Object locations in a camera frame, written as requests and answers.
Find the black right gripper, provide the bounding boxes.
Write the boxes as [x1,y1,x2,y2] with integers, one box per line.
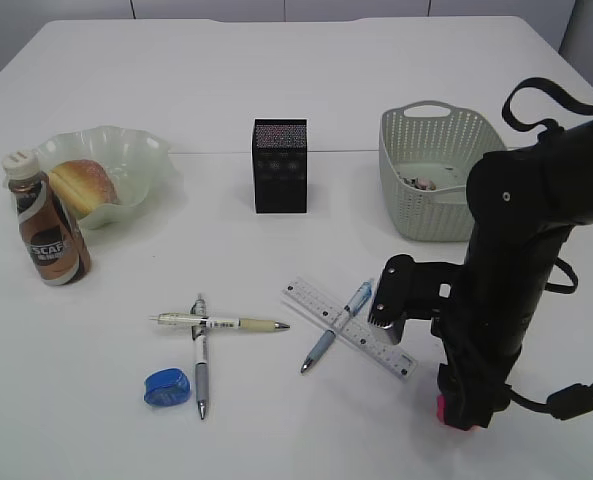
[430,317,519,428]

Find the pink pencil sharpener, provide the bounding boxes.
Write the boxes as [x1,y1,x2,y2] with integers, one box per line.
[436,393,475,431]

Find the small paper ball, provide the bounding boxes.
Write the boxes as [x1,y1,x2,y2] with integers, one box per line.
[398,173,418,188]

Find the golden bread roll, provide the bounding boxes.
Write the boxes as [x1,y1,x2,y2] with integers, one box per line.
[48,159,119,218]

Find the brown coffee bottle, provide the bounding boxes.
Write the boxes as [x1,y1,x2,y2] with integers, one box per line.
[2,150,91,286]

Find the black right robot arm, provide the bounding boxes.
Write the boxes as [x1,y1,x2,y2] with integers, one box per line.
[432,103,593,430]

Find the green plastic woven basket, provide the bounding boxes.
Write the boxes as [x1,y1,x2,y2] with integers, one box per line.
[379,100,505,242]

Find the white beige-grip pen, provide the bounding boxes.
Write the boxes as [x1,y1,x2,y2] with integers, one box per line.
[150,313,290,332]

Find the white grey-grip pen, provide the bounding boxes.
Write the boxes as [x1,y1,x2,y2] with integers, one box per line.
[190,293,211,421]

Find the black mesh pen holder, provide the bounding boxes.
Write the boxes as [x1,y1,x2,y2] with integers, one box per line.
[251,118,307,214]

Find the blue pencil sharpener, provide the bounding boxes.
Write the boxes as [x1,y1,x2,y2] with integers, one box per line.
[143,368,191,407]

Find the green wavy glass plate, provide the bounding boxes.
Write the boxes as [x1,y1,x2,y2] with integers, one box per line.
[33,125,172,230]

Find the clear plastic ruler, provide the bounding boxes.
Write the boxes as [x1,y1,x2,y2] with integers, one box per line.
[283,278,417,381]

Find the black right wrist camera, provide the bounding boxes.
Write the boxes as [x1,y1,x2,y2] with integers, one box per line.
[367,254,463,345]

